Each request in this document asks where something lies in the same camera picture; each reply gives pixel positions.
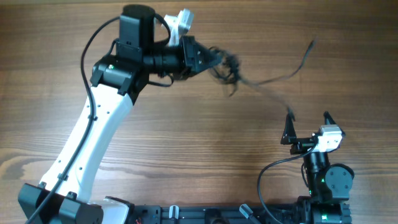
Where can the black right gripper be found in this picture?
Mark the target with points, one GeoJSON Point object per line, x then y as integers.
{"type": "Point", "coordinates": [304, 143]}

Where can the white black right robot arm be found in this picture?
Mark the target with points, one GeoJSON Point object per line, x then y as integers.
{"type": "Point", "coordinates": [328, 184]}

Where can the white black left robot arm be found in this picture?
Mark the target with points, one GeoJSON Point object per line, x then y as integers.
{"type": "Point", "coordinates": [148, 43]}

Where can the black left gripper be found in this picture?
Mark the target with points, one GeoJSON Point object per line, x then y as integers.
{"type": "Point", "coordinates": [189, 55]}

